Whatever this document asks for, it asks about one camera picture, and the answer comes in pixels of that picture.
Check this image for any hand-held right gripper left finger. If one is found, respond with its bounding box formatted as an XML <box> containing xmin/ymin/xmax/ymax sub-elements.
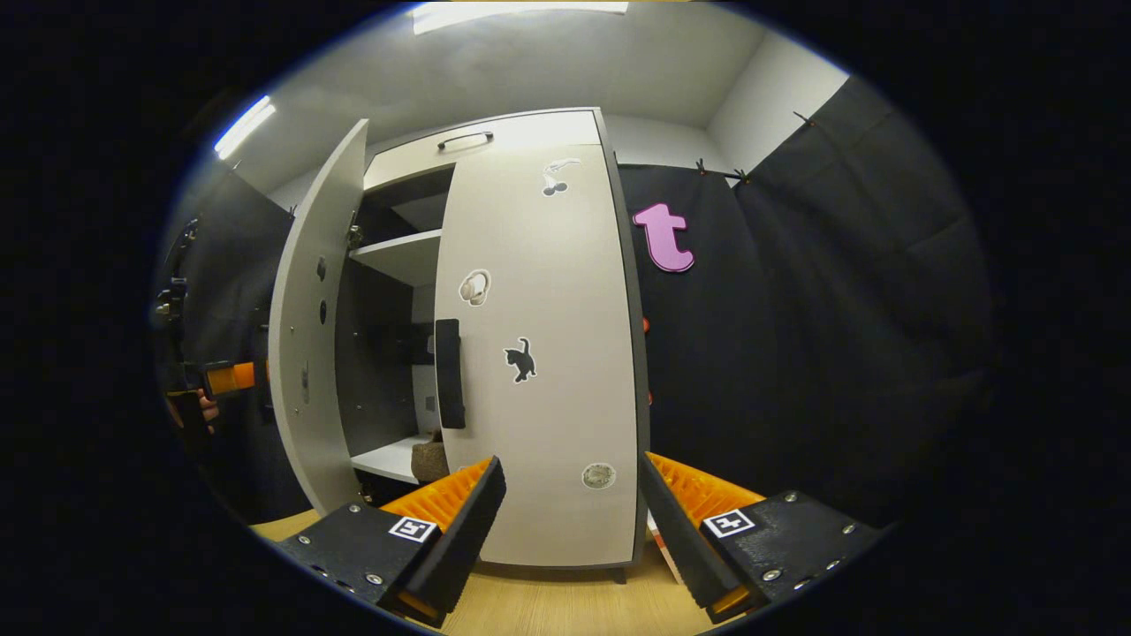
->
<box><xmin>274</xmin><ymin>455</ymin><xmax>509</xmax><ymax>630</ymax></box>

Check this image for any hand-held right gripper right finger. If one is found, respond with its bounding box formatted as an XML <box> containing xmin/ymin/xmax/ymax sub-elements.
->
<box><xmin>638</xmin><ymin>450</ymin><xmax>884</xmax><ymax>624</ymax></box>

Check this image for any brown fuzzy shoe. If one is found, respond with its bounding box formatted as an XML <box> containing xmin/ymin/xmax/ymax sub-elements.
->
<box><xmin>410</xmin><ymin>431</ymin><xmax>449</xmax><ymax>484</ymax></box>

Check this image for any white shoe cabinet door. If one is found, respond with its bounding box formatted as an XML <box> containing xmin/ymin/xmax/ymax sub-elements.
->
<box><xmin>268</xmin><ymin>119</ymin><xmax>370</xmax><ymax>515</ymax></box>
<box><xmin>433</xmin><ymin>141</ymin><xmax>650</xmax><ymax>569</ymax></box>

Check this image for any white shoe cabinet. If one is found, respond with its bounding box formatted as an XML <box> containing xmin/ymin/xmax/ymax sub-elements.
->
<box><xmin>336</xmin><ymin>108</ymin><xmax>655</xmax><ymax>584</ymax></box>

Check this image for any white cabinet shelf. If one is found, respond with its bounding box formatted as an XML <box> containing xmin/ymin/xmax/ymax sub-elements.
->
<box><xmin>351</xmin><ymin>435</ymin><xmax>434</xmax><ymax>485</ymax></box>
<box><xmin>349</xmin><ymin>230</ymin><xmax>443</xmax><ymax>288</ymax></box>

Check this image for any white cabinet drawer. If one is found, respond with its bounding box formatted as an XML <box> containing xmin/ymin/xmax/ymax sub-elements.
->
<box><xmin>362</xmin><ymin>108</ymin><xmax>606</xmax><ymax>191</ymax></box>

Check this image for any ceiling light strip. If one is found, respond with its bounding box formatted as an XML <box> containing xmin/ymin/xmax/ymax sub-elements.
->
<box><xmin>212</xmin><ymin>95</ymin><xmax>277</xmax><ymax>162</ymax></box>

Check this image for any ceiling light panel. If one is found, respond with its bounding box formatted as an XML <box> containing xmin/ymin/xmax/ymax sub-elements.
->
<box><xmin>413</xmin><ymin>0</ymin><xmax>630</xmax><ymax>36</ymax></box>

